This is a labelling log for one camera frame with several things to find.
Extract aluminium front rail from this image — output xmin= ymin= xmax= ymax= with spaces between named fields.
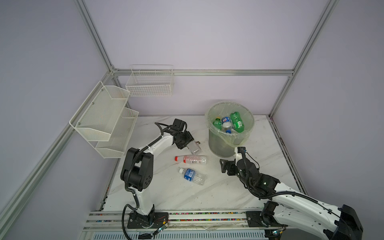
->
xmin=78 ymin=208 xmax=339 ymax=240

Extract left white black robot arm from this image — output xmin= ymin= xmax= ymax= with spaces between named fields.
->
xmin=120 ymin=131 xmax=201 ymax=216

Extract white wire wall basket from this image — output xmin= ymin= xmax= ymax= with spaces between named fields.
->
xmin=126 ymin=65 xmax=174 ymax=97

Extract white mesh shelf basket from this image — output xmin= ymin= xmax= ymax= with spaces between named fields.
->
xmin=69 ymin=82 xmax=130 ymax=142
xmin=96 ymin=108 xmax=139 ymax=159

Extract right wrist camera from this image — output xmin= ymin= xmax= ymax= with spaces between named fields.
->
xmin=235 ymin=147 xmax=246 ymax=164

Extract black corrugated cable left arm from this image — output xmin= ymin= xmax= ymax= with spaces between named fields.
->
xmin=121 ymin=122 xmax=169 ymax=240

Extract grey mesh waste bin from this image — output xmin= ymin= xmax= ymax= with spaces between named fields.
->
xmin=205 ymin=101 xmax=256 ymax=159

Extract green bottle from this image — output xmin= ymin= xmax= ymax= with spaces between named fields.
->
xmin=213 ymin=118 xmax=223 ymax=131
xmin=230 ymin=112 xmax=245 ymax=133

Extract upper white mesh shelf basket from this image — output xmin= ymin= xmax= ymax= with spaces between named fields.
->
xmin=69 ymin=82 xmax=130 ymax=142

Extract translucent green bin liner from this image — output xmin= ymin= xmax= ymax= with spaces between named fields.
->
xmin=205 ymin=101 xmax=256 ymax=149

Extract clear bottle red white label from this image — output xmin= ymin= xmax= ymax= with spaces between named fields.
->
xmin=175 ymin=155 xmax=208 ymax=165

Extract lower white mesh shelf basket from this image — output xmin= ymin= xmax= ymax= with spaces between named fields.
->
xmin=96 ymin=108 xmax=139 ymax=159

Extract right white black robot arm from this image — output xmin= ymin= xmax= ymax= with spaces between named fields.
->
xmin=220 ymin=158 xmax=364 ymax=240

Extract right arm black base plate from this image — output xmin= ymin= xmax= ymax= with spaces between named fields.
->
xmin=246 ymin=211 xmax=287 ymax=228

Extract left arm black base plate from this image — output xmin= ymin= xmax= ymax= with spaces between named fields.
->
xmin=126 ymin=212 xmax=169 ymax=229

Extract clear bottle blue cap sideways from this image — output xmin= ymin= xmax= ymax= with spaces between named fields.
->
xmin=187 ymin=140 xmax=202 ymax=156

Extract clear bottle blue label angled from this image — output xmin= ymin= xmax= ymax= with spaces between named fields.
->
xmin=179 ymin=168 xmax=206 ymax=185

